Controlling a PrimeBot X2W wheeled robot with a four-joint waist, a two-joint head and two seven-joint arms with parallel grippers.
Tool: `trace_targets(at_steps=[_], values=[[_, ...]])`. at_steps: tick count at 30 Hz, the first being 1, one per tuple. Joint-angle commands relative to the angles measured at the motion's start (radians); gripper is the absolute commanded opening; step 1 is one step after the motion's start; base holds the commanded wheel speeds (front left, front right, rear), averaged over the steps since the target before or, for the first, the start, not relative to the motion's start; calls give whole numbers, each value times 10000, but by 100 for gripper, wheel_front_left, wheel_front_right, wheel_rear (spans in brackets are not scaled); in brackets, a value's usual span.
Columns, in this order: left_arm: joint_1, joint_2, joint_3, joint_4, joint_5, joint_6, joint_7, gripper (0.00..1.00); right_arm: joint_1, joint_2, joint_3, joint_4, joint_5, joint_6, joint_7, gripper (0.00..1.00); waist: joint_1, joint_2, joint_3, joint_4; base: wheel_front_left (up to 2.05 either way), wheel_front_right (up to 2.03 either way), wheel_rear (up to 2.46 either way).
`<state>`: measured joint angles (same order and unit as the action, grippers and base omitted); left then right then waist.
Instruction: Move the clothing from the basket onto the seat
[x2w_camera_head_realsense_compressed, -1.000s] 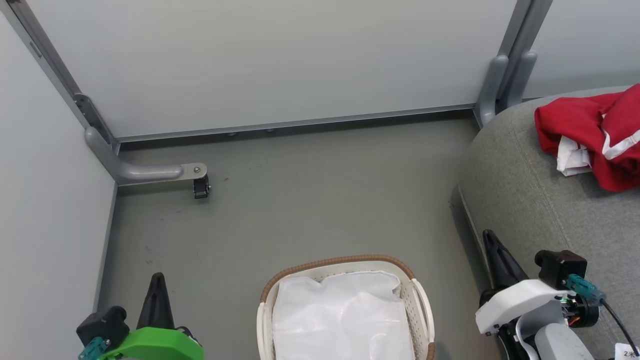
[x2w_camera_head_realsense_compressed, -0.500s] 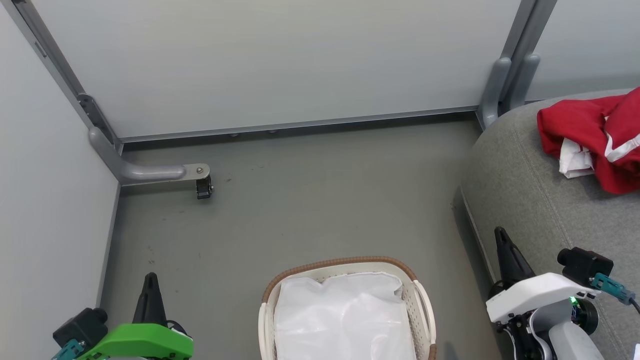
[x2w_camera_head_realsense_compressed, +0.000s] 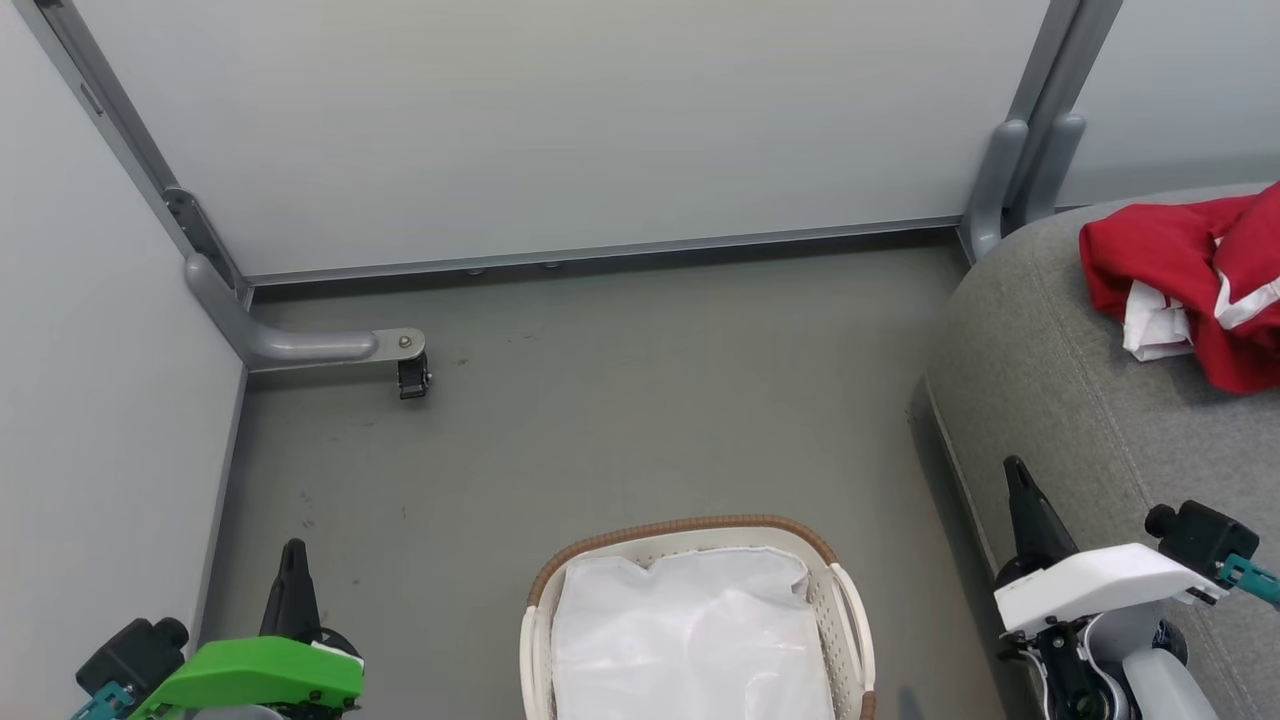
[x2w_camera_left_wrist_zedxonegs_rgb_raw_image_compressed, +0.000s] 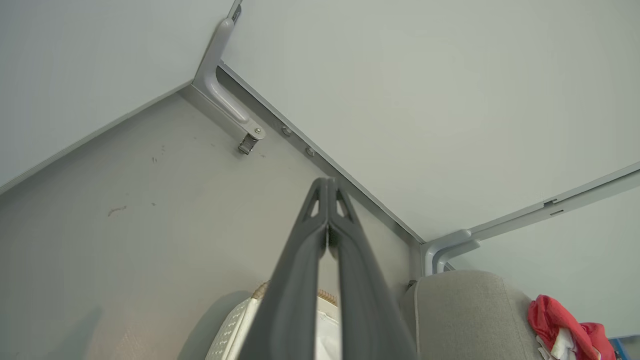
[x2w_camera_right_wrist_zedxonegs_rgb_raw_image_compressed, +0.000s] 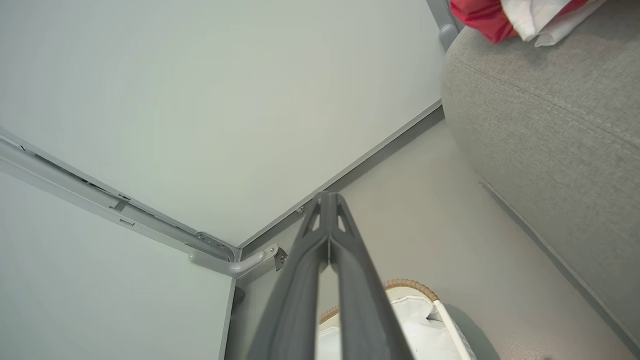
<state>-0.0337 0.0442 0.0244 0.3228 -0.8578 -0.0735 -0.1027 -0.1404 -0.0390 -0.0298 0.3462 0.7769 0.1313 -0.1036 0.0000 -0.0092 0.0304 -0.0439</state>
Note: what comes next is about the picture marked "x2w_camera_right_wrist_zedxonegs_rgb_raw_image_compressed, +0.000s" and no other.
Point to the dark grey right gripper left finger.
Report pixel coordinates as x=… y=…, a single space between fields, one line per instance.
x=295 y=300

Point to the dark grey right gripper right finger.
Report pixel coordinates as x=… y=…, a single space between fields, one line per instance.
x=365 y=305

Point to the red and white knit garment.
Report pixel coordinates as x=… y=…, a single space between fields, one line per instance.
x=520 y=17

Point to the wicker laundry basket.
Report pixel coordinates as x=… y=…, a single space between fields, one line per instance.
x=420 y=325

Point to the grey fabric sofa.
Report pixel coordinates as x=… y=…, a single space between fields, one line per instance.
x=555 y=150

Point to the grey metal partition post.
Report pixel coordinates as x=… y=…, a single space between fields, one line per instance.
x=150 y=215
x=445 y=20

